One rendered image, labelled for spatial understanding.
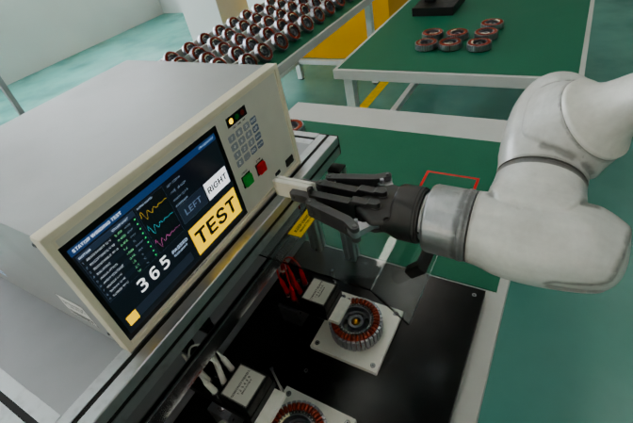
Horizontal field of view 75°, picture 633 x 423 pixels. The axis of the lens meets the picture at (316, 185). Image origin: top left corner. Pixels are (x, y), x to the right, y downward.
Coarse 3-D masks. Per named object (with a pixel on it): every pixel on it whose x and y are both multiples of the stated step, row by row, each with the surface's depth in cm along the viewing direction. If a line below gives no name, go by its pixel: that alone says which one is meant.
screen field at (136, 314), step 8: (192, 256) 60; (184, 264) 58; (176, 272) 57; (168, 280) 56; (160, 288) 55; (152, 296) 54; (144, 304) 54; (136, 312) 53; (128, 320) 52; (136, 320) 53
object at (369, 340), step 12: (360, 300) 89; (348, 312) 89; (360, 312) 89; (372, 312) 86; (336, 324) 85; (348, 324) 87; (360, 324) 85; (372, 324) 83; (336, 336) 83; (348, 336) 82; (360, 336) 82; (372, 336) 82; (348, 348) 83; (360, 348) 82
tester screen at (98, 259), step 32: (192, 160) 57; (160, 192) 53; (192, 192) 58; (224, 192) 63; (128, 224) 49; (160, 224) 54; (192, 224) 59; (96, 256) 46; (128, 256) 50; (160, 256) 55; (96, 288) 47; (128, 288) 51
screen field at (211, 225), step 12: (228, 192) 64; (216, 204) 62; (228, 204) 64; (204, 216) 60; (216, 216) 62; (228, 216) 65; (192, 228) 59; (204, 228) 61; (216, 228) 63; (192, 240) 59; (204, 240) 61
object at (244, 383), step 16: (208, 368) 73; (224, 368) 73; (240, 368) 70; (192, 384) 72; (224, 384) 68; (240, 384) 67; (256, 384) 67; (272, 384) 69; (224, 400) 67; (240, 400) 65; (256, 400) 66; (272, 400) 69; (240, 416) 67; (256, 416) 66; (272, 416) 67
